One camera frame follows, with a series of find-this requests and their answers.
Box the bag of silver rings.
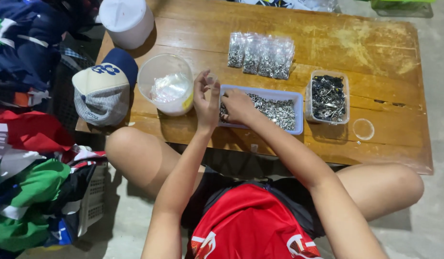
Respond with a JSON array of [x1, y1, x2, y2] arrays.
[[242, 33, 263, 75], [227, 32, 246, 69], [257, 35, 280, 78], [272, 37, 295, 80]]

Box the low wooden table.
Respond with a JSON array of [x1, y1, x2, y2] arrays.
[[75, 0, 434, 176]]

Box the clear round plastic tub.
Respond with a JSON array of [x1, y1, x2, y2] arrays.
[[137, 53, 194, 117]]

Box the person's left leg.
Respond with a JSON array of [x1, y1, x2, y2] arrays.
[[105, 126, 207, 200]]

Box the black plastic basket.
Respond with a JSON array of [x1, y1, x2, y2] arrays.
[[46, 43, 96, 132]]

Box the white and blue cap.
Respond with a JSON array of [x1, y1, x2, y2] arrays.
[[71, 48, 139, 127]]

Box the black shorts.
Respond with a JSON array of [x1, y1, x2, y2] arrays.
[[180, 167, 346, 240]]

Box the blue tray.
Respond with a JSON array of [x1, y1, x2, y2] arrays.
[[218, 84, 304, 136]]

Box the person's leg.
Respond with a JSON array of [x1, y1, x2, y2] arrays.
[[105, 126, 207, 200], [335, 163, 425, 222]]

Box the heap of silver metal rings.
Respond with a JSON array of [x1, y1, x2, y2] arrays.
[[220, 93, 296, 131]]

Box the person's right hand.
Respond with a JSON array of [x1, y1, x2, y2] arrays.
[[221, 89, 261, 126]]

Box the red sports shirt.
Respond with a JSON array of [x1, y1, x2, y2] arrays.
[[188, 183, 324, 259]]

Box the person's left hand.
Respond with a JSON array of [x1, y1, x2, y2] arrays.
[[193, 69, 221, 130]]

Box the clear rectangular plastic container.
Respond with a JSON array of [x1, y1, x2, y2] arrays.
[[305, 70, 350, 125]]

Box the white plastic laundry basket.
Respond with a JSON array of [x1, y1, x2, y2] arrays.
[[77, 163, 108, 238]]

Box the white plastic bucket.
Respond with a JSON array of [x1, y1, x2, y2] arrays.
[[99, 0, 155, 50]]

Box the person's right leg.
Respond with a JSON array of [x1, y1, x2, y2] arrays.
[[335, 163, 425, 222]]

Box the bundle of empty clear bags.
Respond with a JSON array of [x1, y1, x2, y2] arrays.
[[150, 73, 192, 104]]

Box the heap of dark metal clasps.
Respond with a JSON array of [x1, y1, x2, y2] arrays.
[[311, 75, 347, 122]]

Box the clear round lid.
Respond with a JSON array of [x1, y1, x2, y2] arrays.
[[352, 118, 375, 141]]

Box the heap of colourful clothes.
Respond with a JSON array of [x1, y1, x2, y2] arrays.
[[0, 0, 108, 259]]

